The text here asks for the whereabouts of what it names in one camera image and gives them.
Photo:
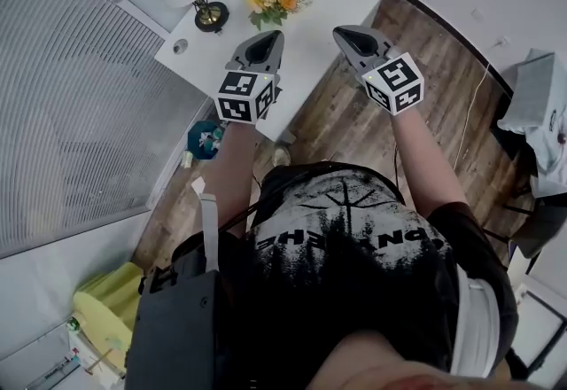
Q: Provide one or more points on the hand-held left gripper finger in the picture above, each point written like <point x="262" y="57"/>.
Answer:
<point x="239" y="53"/>
<point x="278" y="58"/>

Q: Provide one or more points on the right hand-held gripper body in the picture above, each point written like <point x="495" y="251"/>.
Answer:
<point x="396" y="84"/>

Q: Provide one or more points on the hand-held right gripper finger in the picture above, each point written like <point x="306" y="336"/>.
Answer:
<point x="367" y="31"/>
<point x="350" y="56"/>

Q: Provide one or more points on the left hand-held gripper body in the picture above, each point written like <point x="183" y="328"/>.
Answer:
<point x="241" y="98"/>

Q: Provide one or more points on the person's left forearm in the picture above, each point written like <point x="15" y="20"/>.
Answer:
<point x="230" y="175"/>

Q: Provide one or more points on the person's right forearm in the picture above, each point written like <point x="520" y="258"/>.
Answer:
<point x="421" y="158"/>

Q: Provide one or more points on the teal waste bin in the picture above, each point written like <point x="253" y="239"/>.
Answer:
<point x="201" y="142"/>

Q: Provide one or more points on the beige shoe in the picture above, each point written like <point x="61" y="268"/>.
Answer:
<point x="281" y="156"/>

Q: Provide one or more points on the small cream packet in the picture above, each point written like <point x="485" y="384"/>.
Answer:
<point x="187" y="159"/>

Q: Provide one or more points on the white paper sheet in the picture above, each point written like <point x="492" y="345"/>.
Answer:
<point x="198" y="185"/>

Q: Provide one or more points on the grey folded blanket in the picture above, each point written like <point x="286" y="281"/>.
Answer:
<point x="529" y="87"/>

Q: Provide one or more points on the grey window blind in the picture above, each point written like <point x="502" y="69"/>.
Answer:
<point x="80" y="113"/>

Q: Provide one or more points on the white printed cloth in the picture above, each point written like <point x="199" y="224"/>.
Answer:
<point x="553" y="149"/>

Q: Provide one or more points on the person's black printed t-shirt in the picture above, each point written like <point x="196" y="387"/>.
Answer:
<point x="354" y="277"/>

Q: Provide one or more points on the dark grey chest pack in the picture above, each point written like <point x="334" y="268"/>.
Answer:
<point x="177" y="335"/>

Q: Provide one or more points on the yellow pleated lampshade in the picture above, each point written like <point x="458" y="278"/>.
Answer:
<point x="106" y="304"/>

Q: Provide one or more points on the small green capped bottle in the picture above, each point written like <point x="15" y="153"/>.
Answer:
<point x="73" y="324"/>

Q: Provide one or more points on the person's head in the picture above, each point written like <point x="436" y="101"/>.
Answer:
<point x="398" y="372"/>

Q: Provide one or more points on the thin wooden stick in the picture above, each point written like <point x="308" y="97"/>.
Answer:
<point x="99" y="361"/>

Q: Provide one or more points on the grey pen tray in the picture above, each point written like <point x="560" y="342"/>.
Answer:
<point x="57" y="372"/>

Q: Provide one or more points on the white wall socket plate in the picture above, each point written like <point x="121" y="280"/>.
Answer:
<point x="476" y="15"/>

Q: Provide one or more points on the black chair frame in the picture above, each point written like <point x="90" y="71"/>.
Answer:
<point x="505" y="131"/>

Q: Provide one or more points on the white panel black frame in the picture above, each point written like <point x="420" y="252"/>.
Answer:
<point x="540" y="326"/>

